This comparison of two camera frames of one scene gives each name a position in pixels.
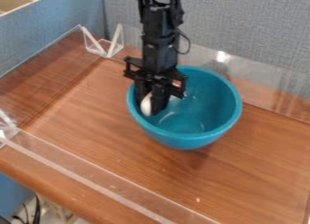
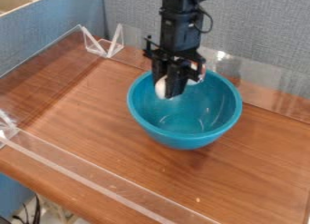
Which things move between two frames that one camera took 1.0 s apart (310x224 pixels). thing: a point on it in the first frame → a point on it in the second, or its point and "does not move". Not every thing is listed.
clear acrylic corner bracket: x=104 y=47 does not move
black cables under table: x=34 y=213 does not move
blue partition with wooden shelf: x=36 y=17 does not move
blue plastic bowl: x=196 y=120 does not move
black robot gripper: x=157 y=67 → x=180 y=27
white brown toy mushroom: x=145 y=100 → x=160 y=84
